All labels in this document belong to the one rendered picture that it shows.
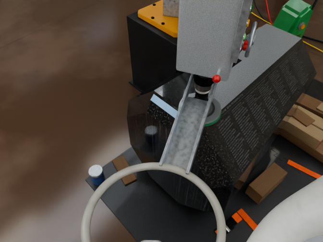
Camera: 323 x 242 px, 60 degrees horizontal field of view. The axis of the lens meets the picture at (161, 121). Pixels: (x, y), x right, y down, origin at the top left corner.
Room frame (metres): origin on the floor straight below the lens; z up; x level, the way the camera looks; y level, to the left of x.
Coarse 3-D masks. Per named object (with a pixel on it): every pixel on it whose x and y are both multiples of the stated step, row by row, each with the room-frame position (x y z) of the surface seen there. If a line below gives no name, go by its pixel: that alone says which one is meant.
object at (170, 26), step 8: (160, 0) 2.39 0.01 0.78; (144, 8) 2.25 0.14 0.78; (152, 8) 2.25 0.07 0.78; (160, 8) 2.25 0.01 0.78; (144, 16) 2.12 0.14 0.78; (152, 16) 2.10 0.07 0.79; (160, 16) 2.11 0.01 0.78; (168, 16) 2.11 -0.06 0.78; (152, 24) 2.04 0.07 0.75; (160, 24) 1.99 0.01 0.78; (168, 24) 1.99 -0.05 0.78; (176, 24) 1.99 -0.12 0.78; (168, 32) 1.91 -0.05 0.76; (176, 32) 1.88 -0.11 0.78
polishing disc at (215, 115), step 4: (188, 96) 1.06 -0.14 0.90; (192, 96) 1.06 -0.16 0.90; (208, 96) 1.06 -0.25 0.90; (212, 100) 1.03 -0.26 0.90; (216, 100) 1.03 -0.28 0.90; (212, 104) 1.00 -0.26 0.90; (216, 104) 1.00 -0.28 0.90; (212, 108) 0.98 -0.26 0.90; (216, 108) 0.98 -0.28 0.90; (220, 108) 0.98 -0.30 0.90; (212, 112) 0.95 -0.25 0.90; (216, 112) 0.95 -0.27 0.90; (220, 112) 0.95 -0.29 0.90; (208, 116) 0.92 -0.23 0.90; (212, 116) 0.92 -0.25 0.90; (216, 116) 0.92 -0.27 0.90; (208, 120) 0.90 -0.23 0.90; (212, 120) 0.90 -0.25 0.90
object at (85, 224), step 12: (132, 168) 0.59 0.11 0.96; (144, 168) 0.59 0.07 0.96; (156, 168) 0.59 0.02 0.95; (168, 168) 0.59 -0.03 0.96; (180, 168) 0.59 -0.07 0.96; (108, 180) 0.53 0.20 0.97; (192, 180) 0.54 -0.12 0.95; (96, 192) 0.48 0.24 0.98; (204, 192) 0.49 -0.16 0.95; (96, 204) 0.44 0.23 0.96; (216, 204) 0.43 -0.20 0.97; (84, 216) 0.38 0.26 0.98; (216, 216) 0.39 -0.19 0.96; (84, 228) 0.34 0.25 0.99; (84, 240) 0.30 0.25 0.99; (216, 240) 0.31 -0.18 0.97
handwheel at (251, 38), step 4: (256, 24) 1.04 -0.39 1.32; (252, 28) 1.02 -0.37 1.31; (252, 32) 1.01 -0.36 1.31; (248, 36) 1.04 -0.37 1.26; (252, 36) 0.99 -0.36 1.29; (244, 40) 1.05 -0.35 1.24; (248, 40) 0.99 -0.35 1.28; (252, 40) 0.99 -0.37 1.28; (248, 44) 0.98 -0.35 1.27; (252, 44) 1.02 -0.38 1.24; (248, 48) 0.98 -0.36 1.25; (248, 52) 0.98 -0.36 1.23
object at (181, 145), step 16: (192, 80) 0.99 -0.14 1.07; (192, 112) 0.84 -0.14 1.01; (208, 112) 0.84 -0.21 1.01; (176, 128) 0.77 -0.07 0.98; (192, 128) 0.77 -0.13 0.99; (176, 144) 0.70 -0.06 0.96; (192, 144) 0.70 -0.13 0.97; (160, 160) 0.61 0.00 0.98; (176, 160) 0.63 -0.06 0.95; (192, 160) 0.61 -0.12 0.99
